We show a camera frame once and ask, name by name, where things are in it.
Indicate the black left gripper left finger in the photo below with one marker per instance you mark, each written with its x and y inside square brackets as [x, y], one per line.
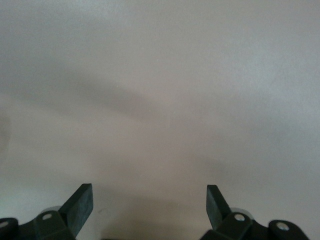
[75, 215]

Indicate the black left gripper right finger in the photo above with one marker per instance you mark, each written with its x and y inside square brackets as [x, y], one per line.
[220, 217]

